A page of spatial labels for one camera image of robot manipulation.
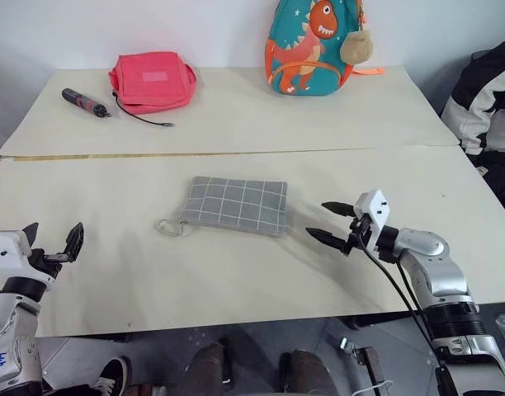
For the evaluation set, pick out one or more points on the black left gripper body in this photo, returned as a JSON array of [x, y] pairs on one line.
[[42, 268]]

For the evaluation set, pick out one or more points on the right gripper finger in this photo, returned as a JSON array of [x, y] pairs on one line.
[[328, 238], [341, 208]]

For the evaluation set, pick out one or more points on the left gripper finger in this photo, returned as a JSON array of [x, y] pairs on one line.
[[31, 235], [74, 241]]

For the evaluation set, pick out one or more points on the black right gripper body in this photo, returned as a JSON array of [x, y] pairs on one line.
[[360, 233]]

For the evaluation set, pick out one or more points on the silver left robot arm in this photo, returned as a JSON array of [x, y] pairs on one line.
[[13, 330]]

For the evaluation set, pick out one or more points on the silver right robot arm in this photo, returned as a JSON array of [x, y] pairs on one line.
[[446, 280]]

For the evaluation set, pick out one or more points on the grey checked fabric pouch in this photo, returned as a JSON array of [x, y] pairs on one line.
[[236, 206]]

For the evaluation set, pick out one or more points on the black white sneaker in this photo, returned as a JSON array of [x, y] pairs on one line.
[[112, 375]]

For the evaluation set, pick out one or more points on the dark brown rounded shape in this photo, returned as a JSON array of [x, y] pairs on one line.
[[209, 371], [312, 373]]

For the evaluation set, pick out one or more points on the black red electric screwdriver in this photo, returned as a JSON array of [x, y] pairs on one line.
[[82, 101]]

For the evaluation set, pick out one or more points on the brown plush pendant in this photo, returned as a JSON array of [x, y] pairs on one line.
[[355, 47]]

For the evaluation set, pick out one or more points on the teal dinosaur backpack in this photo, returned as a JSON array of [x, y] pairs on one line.
[[306, 49]]

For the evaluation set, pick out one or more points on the pink fabric bag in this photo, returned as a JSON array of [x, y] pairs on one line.
[[151, 80]]

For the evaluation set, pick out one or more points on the black and white jacket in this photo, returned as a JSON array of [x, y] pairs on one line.
[[489, 95]]

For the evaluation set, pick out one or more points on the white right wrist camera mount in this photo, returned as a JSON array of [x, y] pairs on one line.
[[376, 210]]

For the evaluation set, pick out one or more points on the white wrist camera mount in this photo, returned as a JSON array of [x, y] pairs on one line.
[[5, 247], [376, 210]]

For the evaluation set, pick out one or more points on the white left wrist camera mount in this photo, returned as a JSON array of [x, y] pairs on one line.
[[5, 247]]

